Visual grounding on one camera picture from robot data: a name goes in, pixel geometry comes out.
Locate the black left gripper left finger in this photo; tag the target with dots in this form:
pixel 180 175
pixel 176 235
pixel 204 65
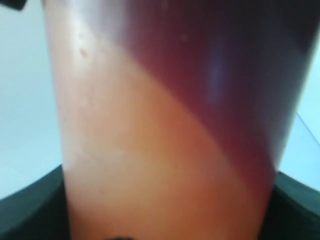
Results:
pixel 37 212

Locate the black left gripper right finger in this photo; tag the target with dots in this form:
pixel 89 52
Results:
pixel 293 212

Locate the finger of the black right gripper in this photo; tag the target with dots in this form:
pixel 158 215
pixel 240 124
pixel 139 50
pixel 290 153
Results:
pixel 17 5

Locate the red sauce squeeze bottle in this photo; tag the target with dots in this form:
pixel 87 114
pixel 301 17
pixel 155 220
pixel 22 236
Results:
pixel 174 114

